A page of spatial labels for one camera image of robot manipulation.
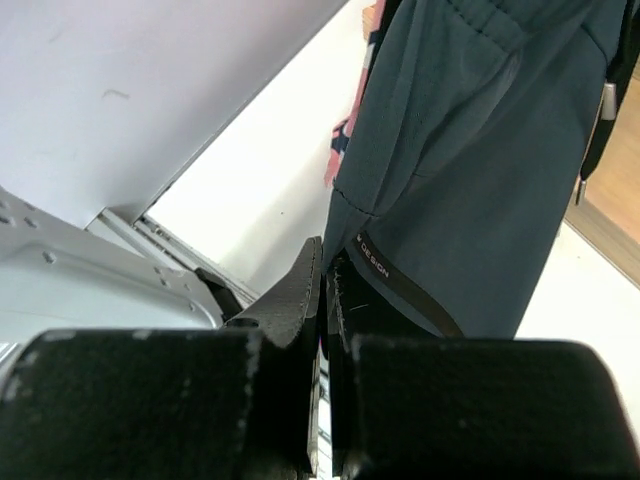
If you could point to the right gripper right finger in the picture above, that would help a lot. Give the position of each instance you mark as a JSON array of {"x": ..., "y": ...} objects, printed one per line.
[{"x": 408, "y": 405}]

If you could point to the dark navy shorts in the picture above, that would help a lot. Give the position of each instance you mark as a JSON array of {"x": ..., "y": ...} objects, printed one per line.
[{"x": 440, "y": 72}]

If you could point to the black shorts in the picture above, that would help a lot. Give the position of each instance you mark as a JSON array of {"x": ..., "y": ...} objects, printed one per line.
[{"x": 617, "y": 80}]

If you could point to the aluminium mounting rail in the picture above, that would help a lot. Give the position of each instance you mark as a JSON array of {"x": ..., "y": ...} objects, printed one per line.
[{"x": 153, "y": 241}]

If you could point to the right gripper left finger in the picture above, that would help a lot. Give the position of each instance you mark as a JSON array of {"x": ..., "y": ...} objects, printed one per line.
[{"x": 237, "y": 402}]

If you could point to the pink shark print shorts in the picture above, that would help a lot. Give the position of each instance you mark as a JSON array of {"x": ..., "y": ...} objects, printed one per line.
[{"x": 372, "y": 18}]

